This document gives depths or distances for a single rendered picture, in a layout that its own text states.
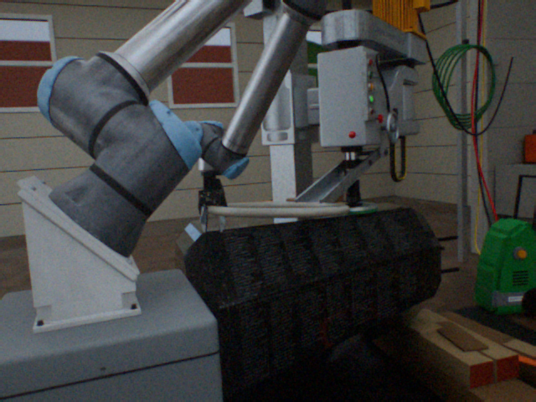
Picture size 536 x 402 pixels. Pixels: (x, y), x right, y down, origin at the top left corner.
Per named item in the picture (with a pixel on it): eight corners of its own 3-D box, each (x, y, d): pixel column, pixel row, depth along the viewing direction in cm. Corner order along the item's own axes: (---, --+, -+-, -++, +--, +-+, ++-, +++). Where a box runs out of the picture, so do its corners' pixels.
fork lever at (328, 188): (353, 156, 237) (352, 146, 235) (389, 155, 226) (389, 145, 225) (288, 210, 184) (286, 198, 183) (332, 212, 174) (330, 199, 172)
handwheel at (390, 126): (381, 144, 223) (380, 113, 222) (401, 143, 218) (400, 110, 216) (369, 145, 211) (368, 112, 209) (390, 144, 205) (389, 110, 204)
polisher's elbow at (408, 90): (378, 122, 258) (377, 86, 256) (382, 123, 276) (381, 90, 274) (413, 120, 252) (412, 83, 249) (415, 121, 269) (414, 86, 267)
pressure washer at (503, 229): (517, 297, 321) (517, 172, 312) (551, 315, 287) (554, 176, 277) (468, 301, 319) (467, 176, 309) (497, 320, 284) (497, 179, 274)
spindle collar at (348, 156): (349, 174, 221) (347, 110, 218) (368, 174, 216) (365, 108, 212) (338, 176, 212) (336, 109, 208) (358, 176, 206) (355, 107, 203)
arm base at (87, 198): (133, 266, 85) (169, 225, 86) (45, 200, 78) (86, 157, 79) (122, 245, 102) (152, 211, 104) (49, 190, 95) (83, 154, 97)
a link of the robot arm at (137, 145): (140, 200, 83) (203, 129, 86) (74, 146, 86) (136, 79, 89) (162, 219, 97) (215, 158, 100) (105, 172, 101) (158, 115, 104)
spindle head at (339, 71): (352, 151, 239) (348, 63, 234) (394, 149, 227) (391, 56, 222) (320, 154, 209) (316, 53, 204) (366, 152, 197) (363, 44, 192)
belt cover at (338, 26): (384, 76, 282) (383, 48, 280) (426, 70, 268) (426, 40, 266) (310, 55, 203) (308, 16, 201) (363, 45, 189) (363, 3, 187)
